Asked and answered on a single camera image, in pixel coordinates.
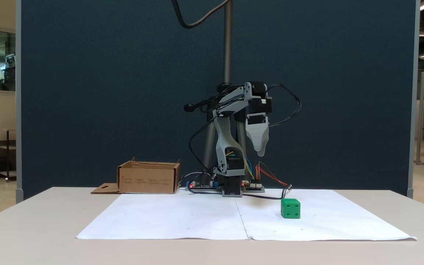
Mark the dark blue partition panel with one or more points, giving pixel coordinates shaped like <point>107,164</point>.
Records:
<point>105,92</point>

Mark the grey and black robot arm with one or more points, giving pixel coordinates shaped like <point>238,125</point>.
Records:
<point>223,140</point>

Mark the blue circuit board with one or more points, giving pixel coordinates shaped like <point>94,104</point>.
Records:
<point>201,186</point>

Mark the green dice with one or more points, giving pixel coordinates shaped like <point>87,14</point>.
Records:
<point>290,208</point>

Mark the black shelf rack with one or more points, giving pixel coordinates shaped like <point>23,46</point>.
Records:
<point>2,154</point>

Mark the framed wall window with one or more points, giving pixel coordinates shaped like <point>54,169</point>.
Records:
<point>4,60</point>

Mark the brown cardboard box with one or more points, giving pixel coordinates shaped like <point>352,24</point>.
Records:
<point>147,180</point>

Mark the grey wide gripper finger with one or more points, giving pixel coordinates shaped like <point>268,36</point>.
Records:
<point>258,136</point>

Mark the grey metal camera tripod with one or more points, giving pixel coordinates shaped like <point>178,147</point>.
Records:
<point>227,44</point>

